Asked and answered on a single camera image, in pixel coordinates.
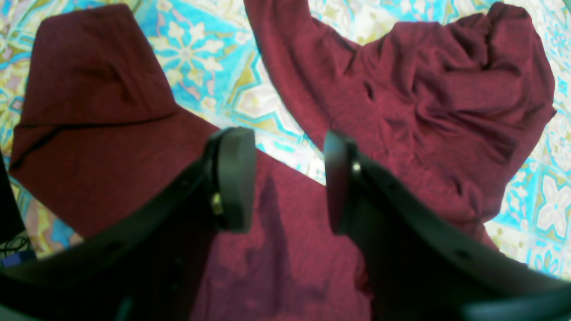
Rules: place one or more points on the patterned tile tablecloth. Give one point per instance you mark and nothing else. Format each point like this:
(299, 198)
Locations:
(214, 76)

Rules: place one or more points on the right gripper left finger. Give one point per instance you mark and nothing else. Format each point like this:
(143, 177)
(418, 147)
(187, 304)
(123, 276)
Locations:
(150, 264)

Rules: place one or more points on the maroon t-shirt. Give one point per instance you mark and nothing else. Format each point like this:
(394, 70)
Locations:
(452, 110)

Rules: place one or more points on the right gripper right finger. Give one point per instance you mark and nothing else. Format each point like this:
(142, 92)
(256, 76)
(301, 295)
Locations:
(421, 268)

